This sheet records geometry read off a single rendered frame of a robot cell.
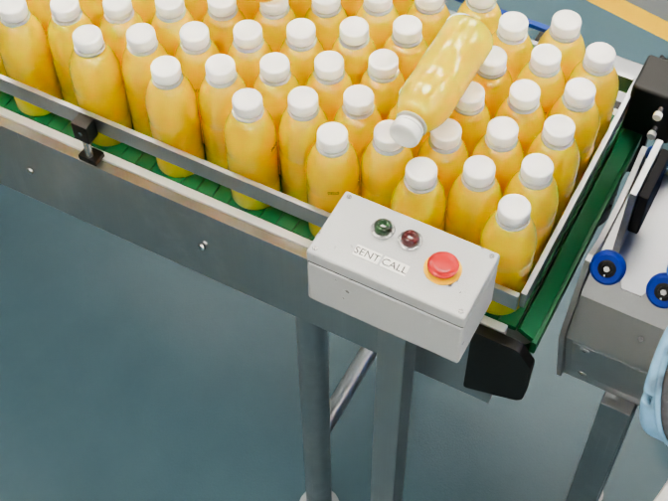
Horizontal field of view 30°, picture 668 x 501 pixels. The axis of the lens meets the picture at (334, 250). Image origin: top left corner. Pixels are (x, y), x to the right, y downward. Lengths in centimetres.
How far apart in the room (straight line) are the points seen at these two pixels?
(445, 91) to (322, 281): 27
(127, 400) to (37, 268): 40
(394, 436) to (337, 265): 42
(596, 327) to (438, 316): 33
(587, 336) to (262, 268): 46
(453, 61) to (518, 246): 24
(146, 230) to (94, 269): 95
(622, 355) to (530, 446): 89
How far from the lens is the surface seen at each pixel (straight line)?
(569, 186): 163
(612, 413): 191
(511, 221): 148
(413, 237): 143
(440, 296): 140
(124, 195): 181
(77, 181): 186
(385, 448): 183
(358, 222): 145
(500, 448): 254
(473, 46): 157
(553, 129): 157
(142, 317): 271
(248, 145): 161
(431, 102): 150
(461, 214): 155
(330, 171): 156
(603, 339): 169
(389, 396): 168
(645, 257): 168
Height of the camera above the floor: 227
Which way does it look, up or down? 55 degrees down
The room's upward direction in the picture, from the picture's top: 1 degrees counter-clockwise
